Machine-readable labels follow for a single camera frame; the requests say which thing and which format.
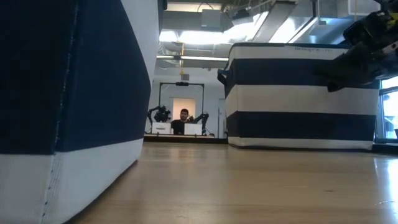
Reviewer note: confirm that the black gantry camera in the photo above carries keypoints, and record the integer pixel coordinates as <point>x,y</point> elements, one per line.
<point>182,83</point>

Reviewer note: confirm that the black metal table frame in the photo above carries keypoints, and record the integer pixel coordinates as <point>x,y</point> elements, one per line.
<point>385,148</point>

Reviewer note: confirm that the ceiling light strip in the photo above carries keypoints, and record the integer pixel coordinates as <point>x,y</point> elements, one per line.
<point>202,58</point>

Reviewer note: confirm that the background black robot arm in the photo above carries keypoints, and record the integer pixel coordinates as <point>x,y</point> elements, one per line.
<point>203,119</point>
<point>161,115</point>

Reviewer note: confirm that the navy white striped fabric bin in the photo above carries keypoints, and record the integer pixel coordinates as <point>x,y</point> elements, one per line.
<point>77,93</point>
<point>295,99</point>

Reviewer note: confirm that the grey ceiling box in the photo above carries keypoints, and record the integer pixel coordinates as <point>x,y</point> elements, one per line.
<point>211,18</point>

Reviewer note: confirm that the silver ceiling duct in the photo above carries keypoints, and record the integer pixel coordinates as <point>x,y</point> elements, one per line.
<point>273,21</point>

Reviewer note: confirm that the background dark table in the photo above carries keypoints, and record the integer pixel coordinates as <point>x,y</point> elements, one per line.
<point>186,139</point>

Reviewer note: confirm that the white box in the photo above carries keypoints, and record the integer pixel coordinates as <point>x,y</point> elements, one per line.
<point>192,129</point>
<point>161,128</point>

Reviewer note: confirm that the person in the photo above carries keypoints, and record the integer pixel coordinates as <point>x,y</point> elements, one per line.
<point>178,126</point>

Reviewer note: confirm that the black gantry frame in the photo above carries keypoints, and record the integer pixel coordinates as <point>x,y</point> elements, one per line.
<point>168,83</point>

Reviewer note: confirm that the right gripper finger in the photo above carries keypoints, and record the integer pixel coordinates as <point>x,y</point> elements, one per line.
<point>357,81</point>
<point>351,65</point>

